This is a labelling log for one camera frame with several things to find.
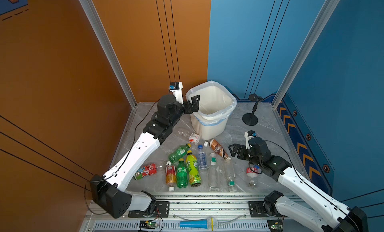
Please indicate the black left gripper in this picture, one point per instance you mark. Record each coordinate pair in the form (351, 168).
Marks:
(189, 110)

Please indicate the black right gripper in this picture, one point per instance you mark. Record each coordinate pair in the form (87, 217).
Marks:
(236, 146)

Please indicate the clear green-cap bottle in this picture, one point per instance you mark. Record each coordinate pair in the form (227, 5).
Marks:
(230, 175)

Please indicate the clear green-label bottle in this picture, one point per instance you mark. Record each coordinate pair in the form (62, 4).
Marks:
(213, 174)

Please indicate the small blue-cap water bottle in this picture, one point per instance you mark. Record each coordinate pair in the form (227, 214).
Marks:
(202, 162)

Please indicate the yellow-green tea bottle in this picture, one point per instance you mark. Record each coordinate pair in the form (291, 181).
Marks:
(193, 170)

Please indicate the orange-red label bottle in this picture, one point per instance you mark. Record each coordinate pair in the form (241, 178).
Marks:
(171, 178)

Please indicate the red cola bottle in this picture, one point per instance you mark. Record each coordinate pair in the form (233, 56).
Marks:
(148, 170)

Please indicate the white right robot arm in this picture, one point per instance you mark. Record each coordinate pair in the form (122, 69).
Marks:
(325, 213)

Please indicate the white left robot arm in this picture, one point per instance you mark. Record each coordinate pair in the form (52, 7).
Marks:
(109, 190)

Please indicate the white plastic waste bin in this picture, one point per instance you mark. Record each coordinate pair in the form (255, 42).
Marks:
(215, 106)

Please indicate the red-label yellow-cap bottle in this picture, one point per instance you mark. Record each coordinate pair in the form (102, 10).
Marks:
(253, 172)

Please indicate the brown coffee bottle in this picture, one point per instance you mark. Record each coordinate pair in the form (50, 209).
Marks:
(218, 149)

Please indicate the black desk microphone stand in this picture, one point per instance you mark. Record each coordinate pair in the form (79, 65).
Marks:
(251, 119)

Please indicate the clear crushed red-white bottle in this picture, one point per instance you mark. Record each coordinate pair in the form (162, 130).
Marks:
(192, 137)

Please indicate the green bottle lying diagonal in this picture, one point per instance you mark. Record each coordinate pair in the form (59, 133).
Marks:
(179, 153)

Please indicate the green sprite bottle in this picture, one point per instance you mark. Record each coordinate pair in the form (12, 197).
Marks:
(182, 174)

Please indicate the right green circuit board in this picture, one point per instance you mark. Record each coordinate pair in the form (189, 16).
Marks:
(275, 226)

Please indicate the green circuit board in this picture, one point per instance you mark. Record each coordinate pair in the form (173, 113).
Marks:
(275, 226)
(148, 226)

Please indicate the left green circuit board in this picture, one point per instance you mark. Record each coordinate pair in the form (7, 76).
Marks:
(148, 226)

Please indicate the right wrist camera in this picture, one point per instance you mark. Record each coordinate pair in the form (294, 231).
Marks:
(249, 135)

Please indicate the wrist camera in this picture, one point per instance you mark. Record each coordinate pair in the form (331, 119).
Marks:
(176, 89)
(249, 135)

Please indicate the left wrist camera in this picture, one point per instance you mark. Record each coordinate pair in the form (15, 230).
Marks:
(176, 89)

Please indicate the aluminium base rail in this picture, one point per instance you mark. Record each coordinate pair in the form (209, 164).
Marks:
(235, 212)

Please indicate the aluminium frame post left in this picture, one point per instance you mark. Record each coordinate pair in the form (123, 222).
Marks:
(101, 34)

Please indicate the aluminium frame post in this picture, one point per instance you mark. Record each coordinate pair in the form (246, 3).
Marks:
(101, 34)
(316, 29)

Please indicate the aluminium frame post right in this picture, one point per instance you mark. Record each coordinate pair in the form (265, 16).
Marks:
(316, 29)

